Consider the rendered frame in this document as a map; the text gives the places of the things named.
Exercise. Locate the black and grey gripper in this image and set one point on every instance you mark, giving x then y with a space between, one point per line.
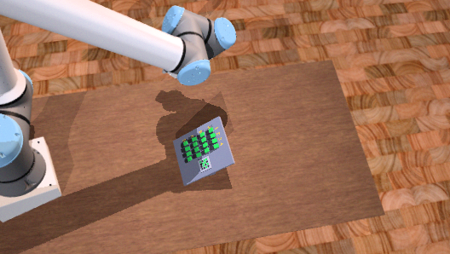
172 74

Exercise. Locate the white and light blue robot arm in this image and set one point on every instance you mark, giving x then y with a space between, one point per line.
21 169

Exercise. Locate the grey switch panel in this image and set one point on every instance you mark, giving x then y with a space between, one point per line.
203 151

